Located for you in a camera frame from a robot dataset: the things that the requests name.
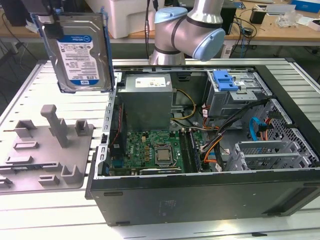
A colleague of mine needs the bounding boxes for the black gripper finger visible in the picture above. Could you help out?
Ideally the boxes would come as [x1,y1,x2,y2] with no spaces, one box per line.
[41,0,64,40]

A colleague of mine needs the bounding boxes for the hard disk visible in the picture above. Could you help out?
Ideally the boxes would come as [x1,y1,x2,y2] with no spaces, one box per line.
[29,6,117,95]

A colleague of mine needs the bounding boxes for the blue data wire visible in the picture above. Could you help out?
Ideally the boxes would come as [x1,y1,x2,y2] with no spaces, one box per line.
[248,116,262,142]

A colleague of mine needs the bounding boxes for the orange black power wire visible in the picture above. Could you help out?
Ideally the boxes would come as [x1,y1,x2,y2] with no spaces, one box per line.
[259,119,275,141]

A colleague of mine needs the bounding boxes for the grey metal disk bay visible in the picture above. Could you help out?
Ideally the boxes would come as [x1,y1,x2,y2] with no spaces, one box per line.
[228,139,313,172]

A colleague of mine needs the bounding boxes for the crumpled plastic bag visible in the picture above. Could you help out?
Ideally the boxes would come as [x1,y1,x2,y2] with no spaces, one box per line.
[24,21,38,33]

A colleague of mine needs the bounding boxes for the large black box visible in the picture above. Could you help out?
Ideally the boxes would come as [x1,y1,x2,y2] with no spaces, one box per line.
[2,0,33,27]

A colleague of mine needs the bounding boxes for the white foam box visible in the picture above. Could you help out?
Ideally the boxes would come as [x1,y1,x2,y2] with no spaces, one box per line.
[84,0,166,40]

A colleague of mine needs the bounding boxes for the grey power supply unit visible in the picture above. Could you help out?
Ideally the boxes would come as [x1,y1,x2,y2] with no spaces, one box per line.
[116,73,175,130]

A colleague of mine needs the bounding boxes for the grey parts rack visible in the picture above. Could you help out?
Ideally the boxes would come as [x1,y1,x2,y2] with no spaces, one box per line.
[0,104,95,195]

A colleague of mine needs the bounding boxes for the green motherboard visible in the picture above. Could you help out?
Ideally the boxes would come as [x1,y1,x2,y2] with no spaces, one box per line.
[109,128,209,176]

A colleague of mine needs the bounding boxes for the silver CPU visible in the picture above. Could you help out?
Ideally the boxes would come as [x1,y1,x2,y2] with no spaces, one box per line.
[155,147,173,163]

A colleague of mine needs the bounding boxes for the CPU socket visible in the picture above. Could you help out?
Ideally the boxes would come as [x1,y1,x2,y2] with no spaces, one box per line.
[151,143,176,168]

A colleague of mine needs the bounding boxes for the white label tag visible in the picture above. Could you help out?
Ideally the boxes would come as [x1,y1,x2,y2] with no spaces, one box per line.
[223,44,234,58]

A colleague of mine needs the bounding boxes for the black RAM slot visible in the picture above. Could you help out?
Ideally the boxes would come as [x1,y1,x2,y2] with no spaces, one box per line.
[178,129,190,173]

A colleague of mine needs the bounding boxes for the black graphics card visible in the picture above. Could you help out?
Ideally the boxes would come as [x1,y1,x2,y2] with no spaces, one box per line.
[138,167,183,176]

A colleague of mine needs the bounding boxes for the blue plastic drive latch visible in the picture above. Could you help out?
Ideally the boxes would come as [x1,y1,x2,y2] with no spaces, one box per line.
[212,70,238,92]

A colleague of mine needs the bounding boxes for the black computer tower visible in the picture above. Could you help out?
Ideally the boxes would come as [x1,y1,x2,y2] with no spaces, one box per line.
[222,7,237,36]

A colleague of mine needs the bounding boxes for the grey metal drive cage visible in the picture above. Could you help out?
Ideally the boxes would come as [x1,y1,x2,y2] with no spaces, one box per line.
[203,69,273,125]

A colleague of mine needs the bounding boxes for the small black box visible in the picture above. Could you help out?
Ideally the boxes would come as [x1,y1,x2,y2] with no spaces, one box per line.
[249,7,266,25]

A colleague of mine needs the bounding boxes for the black PC case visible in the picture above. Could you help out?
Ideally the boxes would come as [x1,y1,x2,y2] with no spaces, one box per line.
[84,57,320,227]

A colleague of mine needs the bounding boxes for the flat grey box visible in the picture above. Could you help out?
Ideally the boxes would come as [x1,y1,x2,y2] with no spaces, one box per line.
[264,3,297,16]

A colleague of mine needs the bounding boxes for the clear plastic bags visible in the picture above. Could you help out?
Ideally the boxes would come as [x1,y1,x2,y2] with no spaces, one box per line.
[276,11,311,27]

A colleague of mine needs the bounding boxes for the blue cardboard box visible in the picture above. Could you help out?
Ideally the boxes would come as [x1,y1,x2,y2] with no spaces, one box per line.
[291,0,320,12]

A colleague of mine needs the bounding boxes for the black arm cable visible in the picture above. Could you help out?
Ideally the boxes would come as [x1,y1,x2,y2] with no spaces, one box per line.
[144,0,151,60]

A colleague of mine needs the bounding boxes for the yellow black wire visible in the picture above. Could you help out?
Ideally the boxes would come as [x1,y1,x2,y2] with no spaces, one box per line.
[171,88,198,124]

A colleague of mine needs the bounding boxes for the multicolour wire bundle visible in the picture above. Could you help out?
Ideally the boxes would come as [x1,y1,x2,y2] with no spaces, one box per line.
[199,133,225,165]

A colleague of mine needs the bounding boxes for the black cable bundle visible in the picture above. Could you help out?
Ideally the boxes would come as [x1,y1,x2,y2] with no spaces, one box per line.
[216,98,271,141]

